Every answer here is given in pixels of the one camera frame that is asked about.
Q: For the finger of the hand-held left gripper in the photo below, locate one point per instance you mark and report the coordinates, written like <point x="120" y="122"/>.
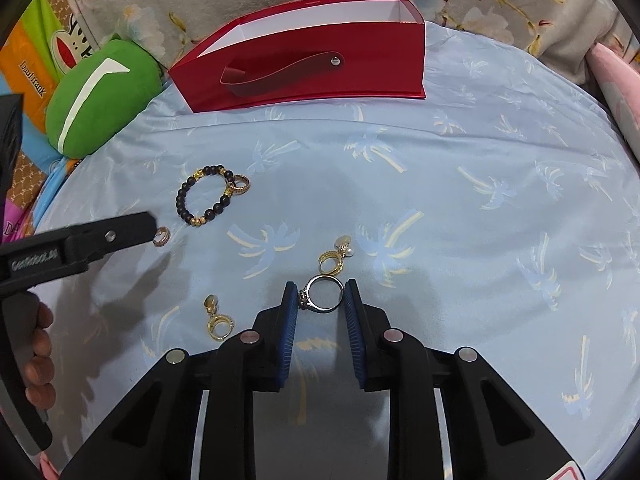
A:
<point x="75" y="247"/>

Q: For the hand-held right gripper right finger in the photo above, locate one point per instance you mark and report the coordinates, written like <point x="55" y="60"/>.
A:
<point x="355" y="335"/>

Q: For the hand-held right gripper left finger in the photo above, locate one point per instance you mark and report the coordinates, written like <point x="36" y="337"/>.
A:
<point x="287" y="335"/>

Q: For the person's left hand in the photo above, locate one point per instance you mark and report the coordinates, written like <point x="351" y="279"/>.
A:
<point x="41" y="365"/>

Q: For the gold hoop earring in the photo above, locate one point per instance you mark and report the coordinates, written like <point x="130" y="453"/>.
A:
<point x="210" y="302"/>

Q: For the gold earring with pearl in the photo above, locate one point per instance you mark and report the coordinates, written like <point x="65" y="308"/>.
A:
<point x="342" y="244"/>

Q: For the green plush cushion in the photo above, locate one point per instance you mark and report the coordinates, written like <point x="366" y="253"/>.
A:
<point x="115" y="105"/>

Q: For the colourful printed cartoon cloth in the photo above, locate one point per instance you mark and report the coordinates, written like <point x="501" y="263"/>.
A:
<point x="30" y="70"/>

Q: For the light blue palm print sheet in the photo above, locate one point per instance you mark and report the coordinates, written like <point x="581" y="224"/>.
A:
<point x="450" y="160"/>

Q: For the red paper gift bag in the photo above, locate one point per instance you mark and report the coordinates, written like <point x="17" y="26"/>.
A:
<point x="350" y="80"/>

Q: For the pink pillow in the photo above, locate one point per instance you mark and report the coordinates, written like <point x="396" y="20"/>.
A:
<point x="620" y="95"/>

